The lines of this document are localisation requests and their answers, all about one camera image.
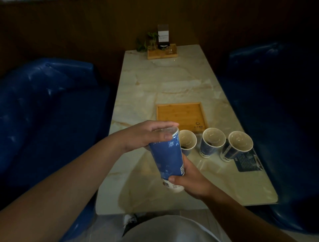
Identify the person's right forearm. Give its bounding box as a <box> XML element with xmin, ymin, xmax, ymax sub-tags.
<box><xmin>201</xmin><ymin>186</ymin><xmax>298</xmax><ymax>242</ymax></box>

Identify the clear table sign holder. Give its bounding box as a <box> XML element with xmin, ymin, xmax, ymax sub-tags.
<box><xmin>157</xmin><ymin>24</ymin><xmax>170</xmax><ymax>49</ymax></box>

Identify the person's left forearm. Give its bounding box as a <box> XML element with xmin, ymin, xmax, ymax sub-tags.
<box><xmin>0</xmin><ymin>133</ymin><xmax>125</xmax><ymax>242</ymax></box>

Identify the person's white garment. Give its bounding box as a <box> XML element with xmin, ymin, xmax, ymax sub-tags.
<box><xmin>122</xmin><ymin>215</ymin><xmax>221</xmax><ymax>242</ymax></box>

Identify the person's left hand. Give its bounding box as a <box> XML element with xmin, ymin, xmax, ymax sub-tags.
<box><xmin>113</xmin><ymin>120</ymin><xmax>179</xmax><ymax>154</ymax></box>

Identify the dark printed card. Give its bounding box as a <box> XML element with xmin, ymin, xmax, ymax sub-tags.
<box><xmin>234</xmin><ymin>148</ymin><xmax>265</xmax><ymax>173</ymax></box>

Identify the blue paper cup with lid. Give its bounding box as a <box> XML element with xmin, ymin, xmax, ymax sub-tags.
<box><xmin>149</xmin><ymin>127</ymin><xmax>186</xmax><ymax>193</ymax></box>

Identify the small wooden tray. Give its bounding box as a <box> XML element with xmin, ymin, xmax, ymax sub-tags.
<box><xmin>147</xmin><ymin>44</ymin><xmax>178</xmax><ymax>60</ymax></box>

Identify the green plant in glass vase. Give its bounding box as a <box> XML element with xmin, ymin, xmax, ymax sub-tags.
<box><xmin>136</xmin><ymin>32</ymin><xmax>160</xmax><ymax>52</ymax></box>

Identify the person's right hand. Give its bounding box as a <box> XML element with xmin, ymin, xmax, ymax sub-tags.
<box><xmin>168</xmin><ymin>153</ymin><xmax>218</xmax><ymax>201</ymax></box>

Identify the square wooden tray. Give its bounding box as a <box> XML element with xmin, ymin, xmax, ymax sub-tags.
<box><xmin>156</xmin><ymin>102</ymin><xmax>209</xmax><ymax>134</ymax></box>

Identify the blue leather sofa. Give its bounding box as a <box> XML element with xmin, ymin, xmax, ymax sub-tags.
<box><xmin>216</xmin><ymin>41</ymin><xmax>319</xmax><ymax>235</ymax></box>
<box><xmin>0</xmin><ymin>58</ymin><xmax>111</xmax><ymax>242</ymax></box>

